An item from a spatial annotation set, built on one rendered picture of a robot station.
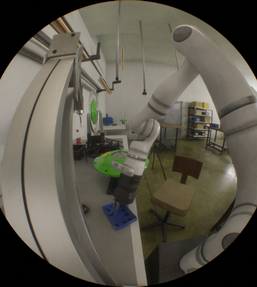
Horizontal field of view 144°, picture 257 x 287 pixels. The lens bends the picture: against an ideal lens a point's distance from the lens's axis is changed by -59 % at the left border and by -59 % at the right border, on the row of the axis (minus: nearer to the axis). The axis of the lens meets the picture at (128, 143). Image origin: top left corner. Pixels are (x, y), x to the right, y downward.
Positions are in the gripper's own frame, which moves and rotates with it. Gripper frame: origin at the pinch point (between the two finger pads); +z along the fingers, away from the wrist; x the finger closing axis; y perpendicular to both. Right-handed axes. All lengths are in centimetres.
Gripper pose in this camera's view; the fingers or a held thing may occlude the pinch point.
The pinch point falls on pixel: (113, 213)
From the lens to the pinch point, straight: 42.0
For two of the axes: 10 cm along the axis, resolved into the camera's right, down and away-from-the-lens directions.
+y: 6.0, 2.5, 7.6
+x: -7.4, -1.8, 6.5
